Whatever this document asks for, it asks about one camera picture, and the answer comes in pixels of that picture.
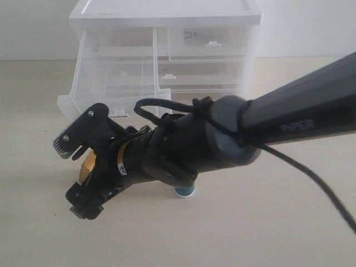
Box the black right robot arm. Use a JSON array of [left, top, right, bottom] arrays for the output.
[[53, 54, 355, 228]]

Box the clear bottom wide drawer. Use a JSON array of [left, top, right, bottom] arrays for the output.
[[160, 84, 244, 105]]

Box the white plastic drawer cabinet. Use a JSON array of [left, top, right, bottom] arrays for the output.
[[68, 0, 263, 117]]

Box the clear middle wide drawer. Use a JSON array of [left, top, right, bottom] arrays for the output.
[[158, 62, 241, 85]]

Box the clear wide drawer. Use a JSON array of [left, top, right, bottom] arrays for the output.
[[160, 84, 244, 105], [158, 62, 241, 85]]

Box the yellow sponge piece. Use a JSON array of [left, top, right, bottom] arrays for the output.
[[78, 151, 96, 184]]

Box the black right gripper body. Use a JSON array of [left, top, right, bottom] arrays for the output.
[[83, 119, 155, 195]]

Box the white teal pill bottle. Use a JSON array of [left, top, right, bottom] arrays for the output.
[[175, 185, 195, 198]]

